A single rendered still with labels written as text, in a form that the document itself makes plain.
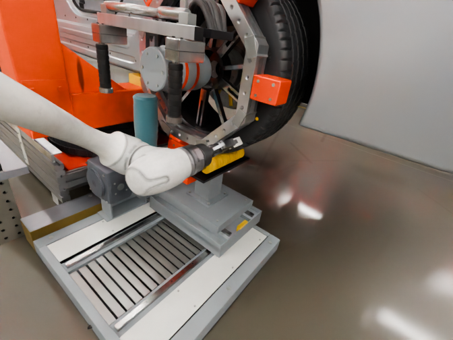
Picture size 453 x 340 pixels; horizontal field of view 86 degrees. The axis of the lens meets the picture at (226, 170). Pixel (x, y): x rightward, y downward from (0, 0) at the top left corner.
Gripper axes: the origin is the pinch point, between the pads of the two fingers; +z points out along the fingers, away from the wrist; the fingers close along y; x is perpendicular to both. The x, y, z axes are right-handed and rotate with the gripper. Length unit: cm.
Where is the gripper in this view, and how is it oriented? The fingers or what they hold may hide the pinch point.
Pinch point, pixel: (234, 142)
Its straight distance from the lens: 88.6
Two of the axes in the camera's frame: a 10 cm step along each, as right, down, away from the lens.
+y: 6.5, -3.4, -6.8
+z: 6.1, -3.1, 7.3
